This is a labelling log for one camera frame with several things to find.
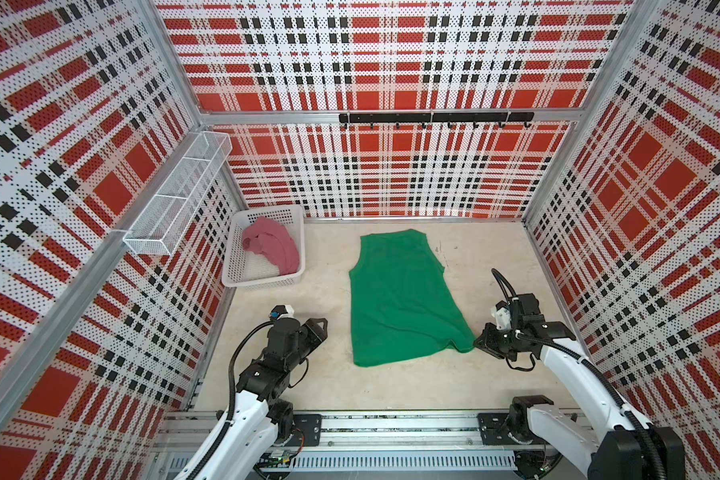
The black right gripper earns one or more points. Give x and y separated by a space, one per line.
486 342

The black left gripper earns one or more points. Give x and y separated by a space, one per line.
314 332

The green tank top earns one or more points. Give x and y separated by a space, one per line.
401 306

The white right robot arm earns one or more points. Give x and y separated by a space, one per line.
621 442

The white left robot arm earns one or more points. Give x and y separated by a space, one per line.
256 417

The pink tank top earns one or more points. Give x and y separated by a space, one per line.
271 239

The white plastic laundry basket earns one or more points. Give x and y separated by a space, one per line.
248 270

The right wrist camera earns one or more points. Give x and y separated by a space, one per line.
518 313

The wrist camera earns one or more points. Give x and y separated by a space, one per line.
281 311
518 313

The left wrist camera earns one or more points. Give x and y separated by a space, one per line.
281 311

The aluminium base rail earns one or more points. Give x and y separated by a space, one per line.
360 430

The white wire wall shelf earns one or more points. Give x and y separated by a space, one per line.
192 168

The black wall hook rail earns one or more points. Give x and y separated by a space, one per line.
499 118

